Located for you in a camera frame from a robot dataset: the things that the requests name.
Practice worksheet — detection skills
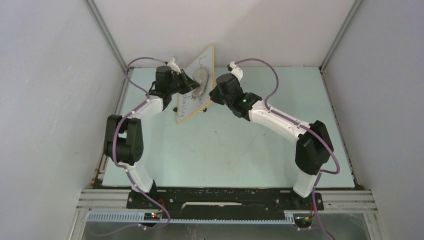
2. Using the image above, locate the black metal base rail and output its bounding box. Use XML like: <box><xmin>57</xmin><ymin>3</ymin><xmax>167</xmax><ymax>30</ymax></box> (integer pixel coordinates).
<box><xmin>126</xmin><ymin>187</ymin><xmax>324</xmax><ymax>220</ymax></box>

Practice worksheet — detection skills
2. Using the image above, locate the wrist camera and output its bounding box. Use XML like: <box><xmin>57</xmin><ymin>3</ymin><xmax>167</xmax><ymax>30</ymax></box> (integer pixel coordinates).
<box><xmin>166</xmin><ymin>57</ymin><xmax>182</xmax><ymax>74</ymax></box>
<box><xmin>227</xmin><ymin>61</ymin><xmax>244</xmax><ymax>82</ymax></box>

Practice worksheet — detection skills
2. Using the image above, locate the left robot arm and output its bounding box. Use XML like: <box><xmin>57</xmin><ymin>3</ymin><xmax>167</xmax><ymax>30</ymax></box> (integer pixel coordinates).
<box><xmin>103</xmin><ymin>66</ymin><xmax>201</xmax><ymax>208</ymax></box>

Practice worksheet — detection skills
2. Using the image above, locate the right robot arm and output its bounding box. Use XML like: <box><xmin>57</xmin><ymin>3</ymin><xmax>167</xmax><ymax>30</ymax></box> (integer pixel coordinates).
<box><xmin>209</xmin><ymin>73</ymin><xmax>334</xmax><ymax>209</ymax></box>

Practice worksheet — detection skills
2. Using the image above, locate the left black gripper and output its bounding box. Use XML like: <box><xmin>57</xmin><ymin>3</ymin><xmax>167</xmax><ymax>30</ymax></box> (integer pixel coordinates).
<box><xmin>167</xmin><ymin>69</ymin><xmax>200</xmax><ymax>96</ymax></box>

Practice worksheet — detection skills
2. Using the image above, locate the wood framed whiteboard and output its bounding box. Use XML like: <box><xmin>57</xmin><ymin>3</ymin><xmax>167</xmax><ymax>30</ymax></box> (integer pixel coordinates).
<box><xmin>176</xmin><ymin>44</ymin><xmax>215</xmax><ymax>124</ymax></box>

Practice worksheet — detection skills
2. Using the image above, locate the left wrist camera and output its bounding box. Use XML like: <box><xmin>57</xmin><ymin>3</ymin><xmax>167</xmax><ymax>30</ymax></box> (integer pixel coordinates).
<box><xmin>166</xmin><ymin>57</ymin><xmax>182</xmax><ymax>74</ymax></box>

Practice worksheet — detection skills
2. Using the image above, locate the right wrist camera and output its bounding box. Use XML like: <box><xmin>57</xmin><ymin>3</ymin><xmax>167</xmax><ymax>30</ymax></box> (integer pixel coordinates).
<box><xmin>227</xmin><ymin>61</ymin><xmax>244</xmax><ymax>82</ymax></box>

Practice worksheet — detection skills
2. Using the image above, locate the silver mesh sponge eraser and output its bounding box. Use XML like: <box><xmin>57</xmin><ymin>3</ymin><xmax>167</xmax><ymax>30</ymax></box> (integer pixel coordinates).
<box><xmin>191</xmin><ymin>67</ymin><xmax>209</xmax><ymax>99</ymax></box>

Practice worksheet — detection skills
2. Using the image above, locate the slotted cable duct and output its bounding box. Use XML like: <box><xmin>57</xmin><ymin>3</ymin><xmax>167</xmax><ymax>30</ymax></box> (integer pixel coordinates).
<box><xmin>86</xmin><ymin>211</ymin><xmax>295</xmax><ymax>225</ymax></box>

